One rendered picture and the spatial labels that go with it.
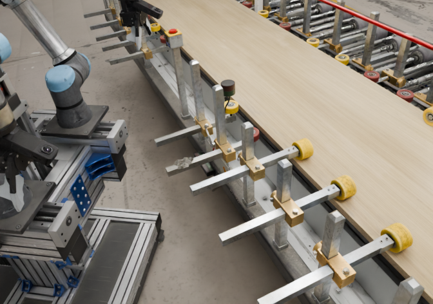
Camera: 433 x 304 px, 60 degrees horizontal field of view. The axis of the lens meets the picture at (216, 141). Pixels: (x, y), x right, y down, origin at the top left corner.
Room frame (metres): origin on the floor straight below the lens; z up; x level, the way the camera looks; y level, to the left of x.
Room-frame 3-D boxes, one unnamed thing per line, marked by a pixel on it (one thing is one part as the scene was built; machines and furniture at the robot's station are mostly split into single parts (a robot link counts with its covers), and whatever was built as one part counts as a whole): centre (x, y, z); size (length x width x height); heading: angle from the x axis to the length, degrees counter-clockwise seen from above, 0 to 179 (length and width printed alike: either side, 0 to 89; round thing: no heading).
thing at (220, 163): (1.37, 0.01, 0.75); 0.26 x 0.01 x 0.10; 22
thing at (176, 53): (1.83, 0.17, 0.93); 0.05 x 0.04 x 0.45; 22
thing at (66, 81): (1.41, 0.61, 1.21); 0.13 x 0.12 x 0.14; 174
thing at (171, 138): (1.53, 0.09, 0.82); 0.43 x 0.03 x 0.04; 112
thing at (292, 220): (0.87, -0.22, 0.95); 0.13 x 0.06 x 0.05; 22
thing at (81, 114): (1.41, 0.61, 1.09); 0.15 x 0.15 x 0.10
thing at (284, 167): (0.89, -0.21, 0.90); 0.03 x 0.03 x 0.48; 22
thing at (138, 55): (2.46, 0.47, 0.82); 0.43 x 0.03 x 0.04; 112
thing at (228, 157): (1.33, -0.04, 0.85); 0.13 x 0.06 x 0.05; 22
